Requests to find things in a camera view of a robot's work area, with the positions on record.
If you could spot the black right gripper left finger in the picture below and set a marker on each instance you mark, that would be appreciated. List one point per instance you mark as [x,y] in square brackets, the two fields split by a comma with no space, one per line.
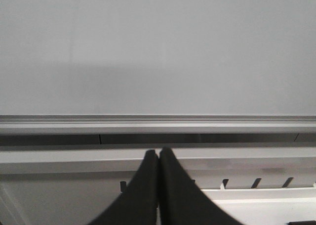
[137,204]

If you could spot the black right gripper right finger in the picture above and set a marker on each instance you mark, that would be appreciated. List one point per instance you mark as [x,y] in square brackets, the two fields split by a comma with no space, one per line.
[181,202]

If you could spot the white whiteboard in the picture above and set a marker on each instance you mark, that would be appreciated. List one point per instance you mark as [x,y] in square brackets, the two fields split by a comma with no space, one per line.
[157,66]

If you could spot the white whiteboard stand frame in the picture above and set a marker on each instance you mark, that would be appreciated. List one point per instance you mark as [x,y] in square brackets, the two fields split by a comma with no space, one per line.
[254,185]

